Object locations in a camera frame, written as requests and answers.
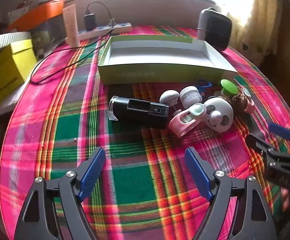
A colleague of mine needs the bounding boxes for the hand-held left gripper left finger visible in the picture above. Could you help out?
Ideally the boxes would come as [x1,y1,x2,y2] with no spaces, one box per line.
[14,147,105,240]

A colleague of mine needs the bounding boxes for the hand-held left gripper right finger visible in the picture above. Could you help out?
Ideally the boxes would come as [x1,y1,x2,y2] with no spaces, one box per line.
[185,147,279,240]

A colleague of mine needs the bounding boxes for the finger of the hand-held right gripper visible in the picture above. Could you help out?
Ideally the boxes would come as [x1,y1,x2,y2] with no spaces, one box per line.
[245,134,285,167]
[268,122,290,154]

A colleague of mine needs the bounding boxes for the brown walnut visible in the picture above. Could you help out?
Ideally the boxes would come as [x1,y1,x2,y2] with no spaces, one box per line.
[230,94,248,113]

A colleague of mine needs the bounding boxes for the white panda toy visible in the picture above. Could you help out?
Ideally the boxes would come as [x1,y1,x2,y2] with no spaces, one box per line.
[203,97,234,133]

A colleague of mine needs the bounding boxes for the green mushroom lamp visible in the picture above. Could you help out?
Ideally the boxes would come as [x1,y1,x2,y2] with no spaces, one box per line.
[219,79,238,98]

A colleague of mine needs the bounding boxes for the black flashlight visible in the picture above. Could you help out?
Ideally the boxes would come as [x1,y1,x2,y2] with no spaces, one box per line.
[109,96,169,130]

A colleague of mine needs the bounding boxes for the white ribbed jar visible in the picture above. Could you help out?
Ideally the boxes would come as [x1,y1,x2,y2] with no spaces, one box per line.
[179,86,201,108]

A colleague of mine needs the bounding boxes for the blue braided cord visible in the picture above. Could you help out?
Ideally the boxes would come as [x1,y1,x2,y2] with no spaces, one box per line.
[195,79,214,98]

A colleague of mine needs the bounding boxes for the small white ball-shaped gadget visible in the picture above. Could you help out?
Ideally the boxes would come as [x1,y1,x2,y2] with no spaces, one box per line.
[159,90,180,111]

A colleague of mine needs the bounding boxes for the green and white cardboard box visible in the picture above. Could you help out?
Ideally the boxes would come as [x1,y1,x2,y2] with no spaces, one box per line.
[97,35,238,85]

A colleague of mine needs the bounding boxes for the patterned curtain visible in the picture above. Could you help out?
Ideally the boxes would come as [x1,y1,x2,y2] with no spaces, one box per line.
[242,0,288,58]

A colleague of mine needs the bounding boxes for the grey and black heater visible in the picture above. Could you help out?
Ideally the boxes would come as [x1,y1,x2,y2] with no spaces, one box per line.
[197,7,233,52]

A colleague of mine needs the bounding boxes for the yellow box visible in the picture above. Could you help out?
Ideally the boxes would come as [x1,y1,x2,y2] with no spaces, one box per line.
[0,39,38,113]

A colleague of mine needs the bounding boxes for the cream tube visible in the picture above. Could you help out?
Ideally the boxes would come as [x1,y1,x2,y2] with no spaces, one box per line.
[62,4,80,47]

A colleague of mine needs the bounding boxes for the white power strip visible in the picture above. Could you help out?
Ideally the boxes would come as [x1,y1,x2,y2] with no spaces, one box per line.
[77,22,132,40]

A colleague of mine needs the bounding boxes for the striped box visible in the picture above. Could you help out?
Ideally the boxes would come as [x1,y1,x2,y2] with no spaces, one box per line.
[0,31,33,49]

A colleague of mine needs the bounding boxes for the orange lidded clear container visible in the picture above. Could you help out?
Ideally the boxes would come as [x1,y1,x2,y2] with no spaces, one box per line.
[7,0,67,57]

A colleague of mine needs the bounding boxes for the black charger with cable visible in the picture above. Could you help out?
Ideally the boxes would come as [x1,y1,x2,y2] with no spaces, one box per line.
[30,2,116,84]

